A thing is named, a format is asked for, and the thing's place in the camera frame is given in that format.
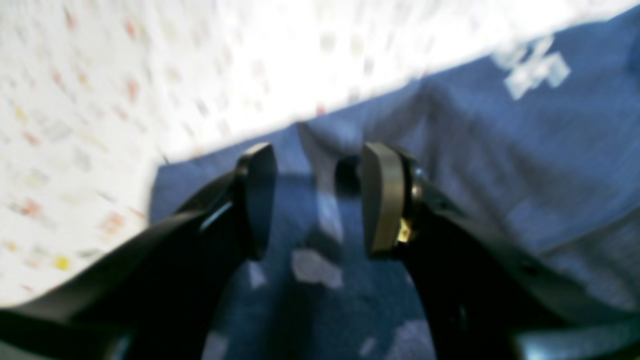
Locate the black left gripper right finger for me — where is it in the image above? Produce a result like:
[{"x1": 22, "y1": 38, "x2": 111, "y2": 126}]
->
[{"x1": 361, "y1": 142, "x2": 640, "y2": 360}]

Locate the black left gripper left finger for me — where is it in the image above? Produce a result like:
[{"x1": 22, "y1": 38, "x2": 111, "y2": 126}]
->
[{"x1": 1, "y1": 143, "x2": 278, "y2": 360}]

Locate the blue grey T-shirt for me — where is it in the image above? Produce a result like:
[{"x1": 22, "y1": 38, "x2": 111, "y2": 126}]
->
[{"x1": 150, "y1": 6, "x2": 639, "y2": 360}]

